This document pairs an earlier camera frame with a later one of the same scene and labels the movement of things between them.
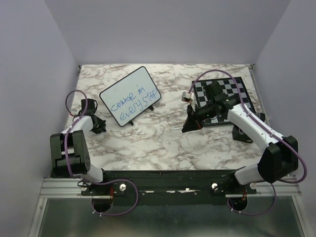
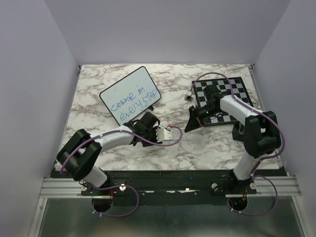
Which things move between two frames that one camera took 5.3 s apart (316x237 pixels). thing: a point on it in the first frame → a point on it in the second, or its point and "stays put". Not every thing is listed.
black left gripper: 102,125 → 153,130
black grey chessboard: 231,85 stays put
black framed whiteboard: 129,97 stays put
